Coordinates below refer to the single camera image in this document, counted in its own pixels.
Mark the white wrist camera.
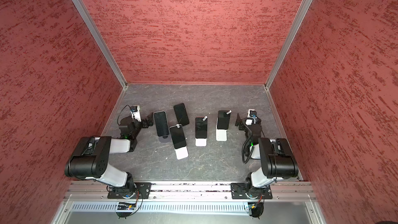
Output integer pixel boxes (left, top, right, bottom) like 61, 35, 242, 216
129, 105, 142, 122
246, 109, 258, 125

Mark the white slotted cable duct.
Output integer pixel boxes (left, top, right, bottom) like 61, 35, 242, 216
70, 202, 250, 215

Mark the black phone with sticker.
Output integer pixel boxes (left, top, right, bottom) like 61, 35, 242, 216
216, 110, 232, 130
195, 116, 208, 139

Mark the aluminium corner post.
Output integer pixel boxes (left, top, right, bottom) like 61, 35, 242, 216
265, 0, 313, 91
72, 0, 128, 90

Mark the right aluminium corner post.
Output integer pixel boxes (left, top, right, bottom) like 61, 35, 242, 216
265, 0, 313, 91

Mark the white phone stand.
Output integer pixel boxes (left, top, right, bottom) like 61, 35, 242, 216
195, 139, 207, 147
216, 129, 227, 142
175, 146, 189, 160

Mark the black phone with middle sticker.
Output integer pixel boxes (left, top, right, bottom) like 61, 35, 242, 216
195, 116, 208, 139

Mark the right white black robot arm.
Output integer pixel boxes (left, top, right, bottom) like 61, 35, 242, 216
235, 110, 299, 192

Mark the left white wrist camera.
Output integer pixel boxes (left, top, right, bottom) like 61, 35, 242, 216
129, 105, 142, 122

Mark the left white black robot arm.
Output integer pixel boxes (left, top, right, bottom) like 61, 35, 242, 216
64, 113, 153, 194

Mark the black phone with right sticker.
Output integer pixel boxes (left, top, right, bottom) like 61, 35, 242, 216
216, 110, 232, 130

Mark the aluminium front rail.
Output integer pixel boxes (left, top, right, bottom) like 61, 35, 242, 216
63, 180, 318, 202

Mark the black phone tilted back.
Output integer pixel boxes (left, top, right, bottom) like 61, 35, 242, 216
173, 103, 190, 126

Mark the left aluminium corner post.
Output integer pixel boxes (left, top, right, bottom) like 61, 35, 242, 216
72, 0, 128, 90

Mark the black phone on left stand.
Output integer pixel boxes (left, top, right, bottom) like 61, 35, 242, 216
169, 124, 187, 149

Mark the black phone far left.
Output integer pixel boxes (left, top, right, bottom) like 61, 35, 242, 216
153, 111, 170, 137

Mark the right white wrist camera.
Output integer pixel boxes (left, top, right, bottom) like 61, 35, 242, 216
246, 109, 258, 125

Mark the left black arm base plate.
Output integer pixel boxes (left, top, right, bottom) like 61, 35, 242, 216
107, 183, 152, 200

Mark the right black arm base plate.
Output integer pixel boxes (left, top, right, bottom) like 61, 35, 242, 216
231, 183, 273, 201

